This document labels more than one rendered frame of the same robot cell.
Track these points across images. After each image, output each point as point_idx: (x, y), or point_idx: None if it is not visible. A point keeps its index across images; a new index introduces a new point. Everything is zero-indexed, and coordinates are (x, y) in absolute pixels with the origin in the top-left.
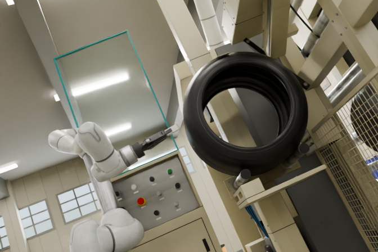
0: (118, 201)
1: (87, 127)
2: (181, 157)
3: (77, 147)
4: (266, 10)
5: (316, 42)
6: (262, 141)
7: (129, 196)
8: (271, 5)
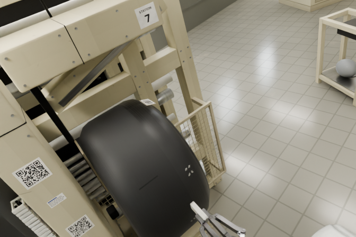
0: None
1: (348, 230)
2: None
3: None
4: (104, 55)
5: (97, 92)
6: (27, 236)
7: None
8: (119, 52)
